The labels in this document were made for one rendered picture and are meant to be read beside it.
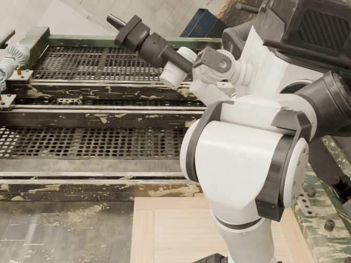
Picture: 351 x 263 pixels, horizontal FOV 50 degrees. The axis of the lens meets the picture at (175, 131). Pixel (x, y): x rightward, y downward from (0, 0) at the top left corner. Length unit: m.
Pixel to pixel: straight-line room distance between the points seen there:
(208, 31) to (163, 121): 3.85
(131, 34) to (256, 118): 0.75
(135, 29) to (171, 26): 5.15
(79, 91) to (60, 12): 3.06
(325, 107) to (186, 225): 0.62
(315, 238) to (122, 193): 0.58
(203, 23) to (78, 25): 1.66
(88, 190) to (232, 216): 0.83
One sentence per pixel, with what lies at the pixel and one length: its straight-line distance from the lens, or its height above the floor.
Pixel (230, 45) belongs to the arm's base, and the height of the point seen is 1.35.
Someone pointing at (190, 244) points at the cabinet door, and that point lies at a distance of 1.09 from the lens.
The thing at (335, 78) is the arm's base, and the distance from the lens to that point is 0.67.
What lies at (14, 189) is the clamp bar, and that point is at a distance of 1.28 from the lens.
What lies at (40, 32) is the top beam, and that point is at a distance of 2.52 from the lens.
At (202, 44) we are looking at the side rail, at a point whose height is 1.00.
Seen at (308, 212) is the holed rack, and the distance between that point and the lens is 1.21.
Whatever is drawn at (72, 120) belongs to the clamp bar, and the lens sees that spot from 1.62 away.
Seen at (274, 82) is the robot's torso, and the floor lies 1.35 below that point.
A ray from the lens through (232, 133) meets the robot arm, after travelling 0.42.
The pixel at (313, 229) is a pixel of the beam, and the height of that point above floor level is 0.89.
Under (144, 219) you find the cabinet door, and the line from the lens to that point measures 1.15.
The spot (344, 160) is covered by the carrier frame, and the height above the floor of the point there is 0.18.
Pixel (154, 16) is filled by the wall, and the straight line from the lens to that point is 6.26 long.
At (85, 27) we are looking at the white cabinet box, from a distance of 4.84.
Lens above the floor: 1.71
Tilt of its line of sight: 21 degrees down
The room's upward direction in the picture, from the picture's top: 57 degrees counter-clockwise
